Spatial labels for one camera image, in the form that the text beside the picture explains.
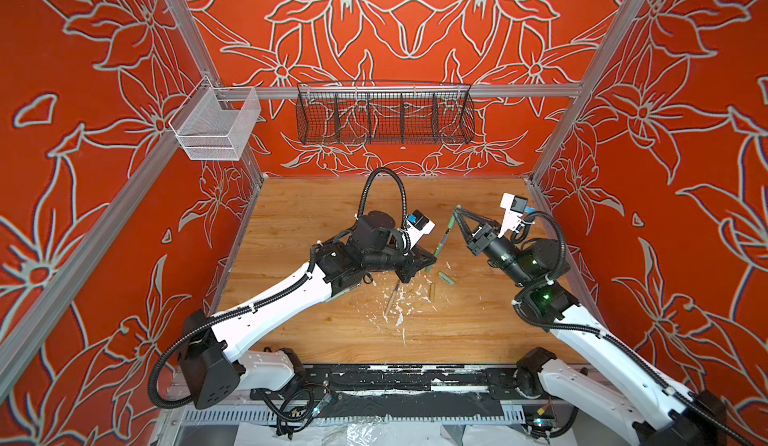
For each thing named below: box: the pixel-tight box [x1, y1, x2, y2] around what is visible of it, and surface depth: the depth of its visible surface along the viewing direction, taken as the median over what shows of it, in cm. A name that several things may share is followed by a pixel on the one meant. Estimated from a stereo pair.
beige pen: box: [385, 279, 401, 316], surface depth 89 cm
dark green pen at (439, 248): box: [425, 228, 450, 273], surface depth 67 cm
